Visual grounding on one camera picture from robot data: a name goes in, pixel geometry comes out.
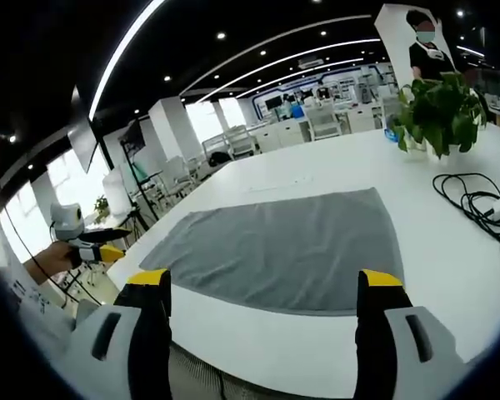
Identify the person's white shirt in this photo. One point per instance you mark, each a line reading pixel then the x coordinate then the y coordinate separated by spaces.
pixel 25 316

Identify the white table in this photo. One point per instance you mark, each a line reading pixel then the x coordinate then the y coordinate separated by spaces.
pixel 316 166

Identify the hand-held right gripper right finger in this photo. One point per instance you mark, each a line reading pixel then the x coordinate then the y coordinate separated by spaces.
pixel 400 333

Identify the black tripod stand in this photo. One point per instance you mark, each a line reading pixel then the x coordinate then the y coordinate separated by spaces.
pixel 139 183

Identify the person's left hand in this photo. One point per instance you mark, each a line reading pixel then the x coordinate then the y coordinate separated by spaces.
pixel 52 258

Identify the white power adapter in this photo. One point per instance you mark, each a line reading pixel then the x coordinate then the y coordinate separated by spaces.
pixel 499 207

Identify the white office chair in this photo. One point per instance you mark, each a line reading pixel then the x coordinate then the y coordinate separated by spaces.
pixel 326 117

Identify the small blue object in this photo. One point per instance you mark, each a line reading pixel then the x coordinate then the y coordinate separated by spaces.
pixel 389 135

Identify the green potted plant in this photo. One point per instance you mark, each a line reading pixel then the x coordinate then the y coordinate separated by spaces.
pixel 441 112

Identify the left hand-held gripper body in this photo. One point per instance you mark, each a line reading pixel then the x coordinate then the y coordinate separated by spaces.
pixel 66 221

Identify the black wall monitor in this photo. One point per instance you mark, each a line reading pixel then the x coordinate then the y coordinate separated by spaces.
pixel 83 146

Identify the grey towel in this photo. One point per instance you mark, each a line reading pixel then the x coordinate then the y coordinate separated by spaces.
pixel 275 254

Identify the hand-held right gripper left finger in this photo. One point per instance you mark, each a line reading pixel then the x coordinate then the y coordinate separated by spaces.
pixel 108 333

